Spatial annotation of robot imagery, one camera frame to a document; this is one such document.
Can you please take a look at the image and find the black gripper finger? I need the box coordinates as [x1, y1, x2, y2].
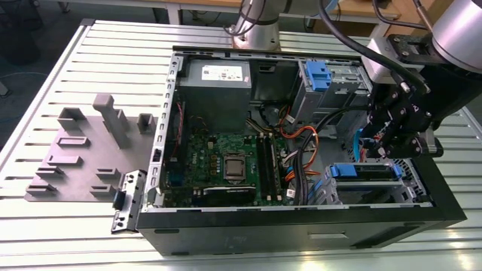
[377, 130, 433, 159]
[365, 81, 432, 154]

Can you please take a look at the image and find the blue data wire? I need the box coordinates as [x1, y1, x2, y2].
[353, 128, 372, 164]

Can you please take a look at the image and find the hard disk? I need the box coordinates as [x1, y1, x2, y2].
[308, 164, 403, 204]

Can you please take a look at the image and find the silver disk bay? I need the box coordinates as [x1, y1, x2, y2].
[323, 162, 432, 206]

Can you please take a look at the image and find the silver optical drive cage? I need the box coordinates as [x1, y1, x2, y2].
[289, 59, 373, 126]

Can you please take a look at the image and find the blue drive latch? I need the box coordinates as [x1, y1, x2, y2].
[304, 60, 333, 93]

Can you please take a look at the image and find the black RAM slot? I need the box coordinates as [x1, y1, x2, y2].
[266, 132, 284, 202]
[256, 132, 272, 202]

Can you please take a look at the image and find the wooden desk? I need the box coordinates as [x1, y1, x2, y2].
[312, 0, 401, 39]

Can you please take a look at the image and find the black CPU socket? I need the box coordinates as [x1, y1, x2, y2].
[220, 152, 252, 184]

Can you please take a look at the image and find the silver CPU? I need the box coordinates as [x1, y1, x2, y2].
[225, 161, 246, 177]

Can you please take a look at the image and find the black open PC case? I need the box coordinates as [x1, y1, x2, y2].
[133, 45, 468, 257]

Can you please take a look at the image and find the grey power supply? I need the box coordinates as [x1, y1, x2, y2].
[177, 60, 253, 134]

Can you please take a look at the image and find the black graphics card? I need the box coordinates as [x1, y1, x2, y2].
[190, 185, 260, 207]

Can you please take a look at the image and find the green motherboard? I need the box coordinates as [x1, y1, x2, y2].
[160, 111, 300, 209]

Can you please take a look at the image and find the white framed desk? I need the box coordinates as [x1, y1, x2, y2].
[56, 0, 241, 26]

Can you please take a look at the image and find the grey parts rack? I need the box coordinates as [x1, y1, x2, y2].
[22, 94, 161, 204]

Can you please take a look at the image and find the grey rounded wrist camera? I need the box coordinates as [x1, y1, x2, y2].
[420, 129, 444, 158]

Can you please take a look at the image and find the silver square wrist camera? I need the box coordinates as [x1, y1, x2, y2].
[360, 36, 401, 85]

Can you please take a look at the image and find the orange wire bundle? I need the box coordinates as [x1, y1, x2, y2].
[278, 125, 321, 181]

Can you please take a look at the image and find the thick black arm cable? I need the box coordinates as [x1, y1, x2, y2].
[317, 0, 432, 94]

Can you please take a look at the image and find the black cable bundle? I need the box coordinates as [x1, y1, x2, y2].
[291, 104, 372, 206]

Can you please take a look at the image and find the silver slot retainer bracket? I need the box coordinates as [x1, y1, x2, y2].
[109, 168, 148, 234]

